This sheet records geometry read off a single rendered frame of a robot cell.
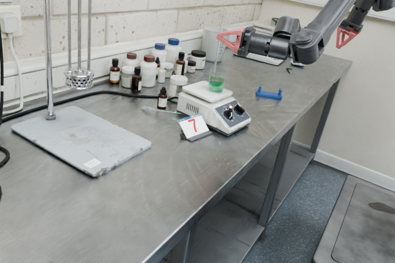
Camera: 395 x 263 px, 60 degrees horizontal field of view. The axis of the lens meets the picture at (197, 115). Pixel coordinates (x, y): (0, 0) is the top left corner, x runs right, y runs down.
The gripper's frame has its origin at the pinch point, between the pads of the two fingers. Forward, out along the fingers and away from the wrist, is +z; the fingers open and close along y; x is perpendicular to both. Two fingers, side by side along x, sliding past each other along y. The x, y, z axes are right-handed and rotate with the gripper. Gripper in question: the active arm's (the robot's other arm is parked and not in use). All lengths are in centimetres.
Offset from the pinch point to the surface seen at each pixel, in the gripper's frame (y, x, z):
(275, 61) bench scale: -82, 24, -13
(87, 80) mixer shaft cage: 31.5, 9.7, 22.5
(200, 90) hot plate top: 2.3, 16.8, 2.6
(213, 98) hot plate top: 5.7, 16.8, -2.5
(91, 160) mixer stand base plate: 40.7, 24.4, 15.1
